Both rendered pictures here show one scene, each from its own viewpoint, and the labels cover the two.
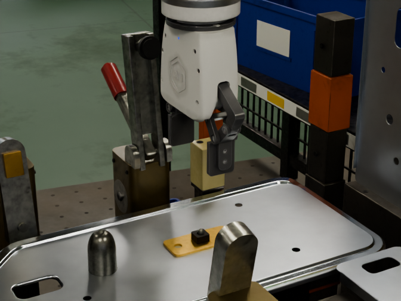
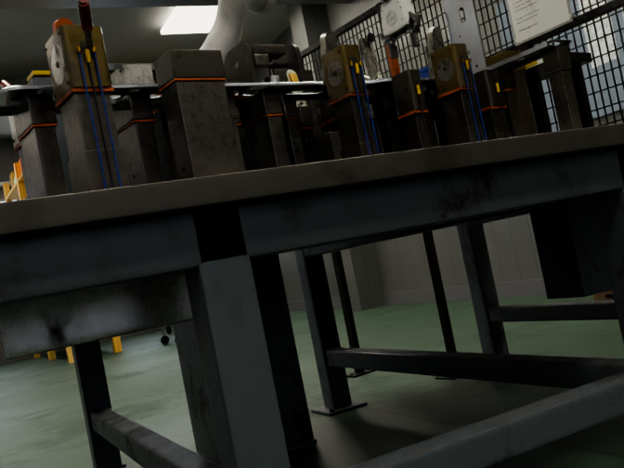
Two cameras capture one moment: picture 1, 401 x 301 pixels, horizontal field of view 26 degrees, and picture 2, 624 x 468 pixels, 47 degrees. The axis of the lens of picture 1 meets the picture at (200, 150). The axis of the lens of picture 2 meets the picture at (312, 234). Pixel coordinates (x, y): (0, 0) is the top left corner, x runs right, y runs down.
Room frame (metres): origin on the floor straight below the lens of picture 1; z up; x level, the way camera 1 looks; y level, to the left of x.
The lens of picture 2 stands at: (-1.14, 0.64, 0.56)
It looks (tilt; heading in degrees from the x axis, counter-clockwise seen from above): 2 degrees up; 353
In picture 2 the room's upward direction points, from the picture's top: 11 degrees counter-clockwise
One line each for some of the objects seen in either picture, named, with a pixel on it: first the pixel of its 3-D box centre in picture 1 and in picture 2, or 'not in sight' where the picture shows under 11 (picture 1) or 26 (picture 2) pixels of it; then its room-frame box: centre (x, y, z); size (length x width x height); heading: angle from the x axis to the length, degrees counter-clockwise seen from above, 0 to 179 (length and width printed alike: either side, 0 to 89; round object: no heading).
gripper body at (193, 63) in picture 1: (200, 59); (397, 14); (0.90, 0.00, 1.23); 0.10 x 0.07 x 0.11; 29
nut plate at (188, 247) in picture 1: (200, 237); not in sight; (0.90, 0.00, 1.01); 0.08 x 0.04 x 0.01; 119
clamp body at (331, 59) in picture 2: not in sight; (357, 120); (0.54, 0.26, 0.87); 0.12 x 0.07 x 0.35; 29
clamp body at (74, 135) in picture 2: not in sight; (92, 128); (0.22, 0.83, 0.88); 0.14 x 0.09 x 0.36; 29
